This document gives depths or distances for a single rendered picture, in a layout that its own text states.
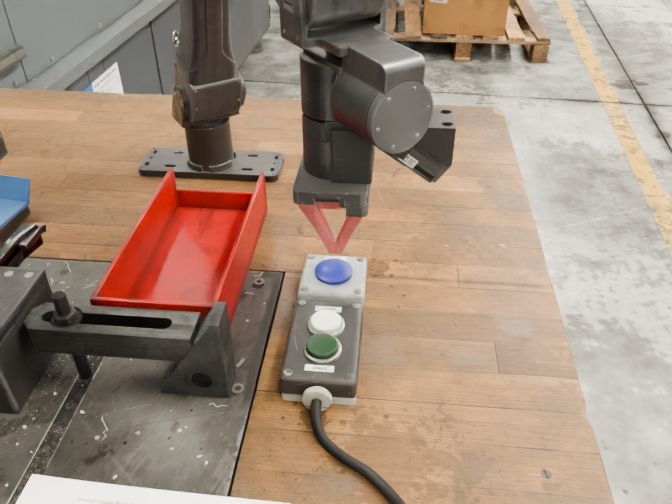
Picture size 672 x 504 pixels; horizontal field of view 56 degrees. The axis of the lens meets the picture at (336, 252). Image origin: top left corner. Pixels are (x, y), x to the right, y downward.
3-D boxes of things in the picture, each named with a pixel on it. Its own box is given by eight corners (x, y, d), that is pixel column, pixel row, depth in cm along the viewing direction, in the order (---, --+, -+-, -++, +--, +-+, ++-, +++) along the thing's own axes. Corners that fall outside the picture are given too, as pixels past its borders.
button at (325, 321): (342, 325, 62) (342, 310, 61) (339, 346, 59) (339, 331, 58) (312, 323, 62) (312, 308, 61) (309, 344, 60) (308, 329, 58)
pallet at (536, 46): (547, 62, 373) (552, 38, 365) (378, 58, 380) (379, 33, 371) (517, 5, 469) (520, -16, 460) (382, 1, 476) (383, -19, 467)
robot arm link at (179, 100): (245, 77, 82) (227, 64, 86) (181, 91, 78) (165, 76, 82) (249, 122, 86) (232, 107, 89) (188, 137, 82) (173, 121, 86)
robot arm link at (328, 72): (387, 128, 54) (390, 48, 50) (330, 144, 52) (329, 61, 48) (344, 101, 59) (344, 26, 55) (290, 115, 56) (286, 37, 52)
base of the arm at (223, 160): (274, 130, 82) (282, 107, 88) (125, 123, 84) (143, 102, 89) (277, 182, 87) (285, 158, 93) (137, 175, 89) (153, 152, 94)
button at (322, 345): (339, 348, 59) (339, 333, 58) (336, 371, 57) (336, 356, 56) (308, 346, 59) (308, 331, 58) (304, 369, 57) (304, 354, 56)
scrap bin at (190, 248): (267, 212, 81) (264, 171, 78) (222, 352, 61) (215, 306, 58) (176, 207, 82) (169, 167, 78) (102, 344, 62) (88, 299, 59)
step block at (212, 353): (236, 373, 59) (226, 302, 54) (229, 398, 57) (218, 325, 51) (169, 368, 60) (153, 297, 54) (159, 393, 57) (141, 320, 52)
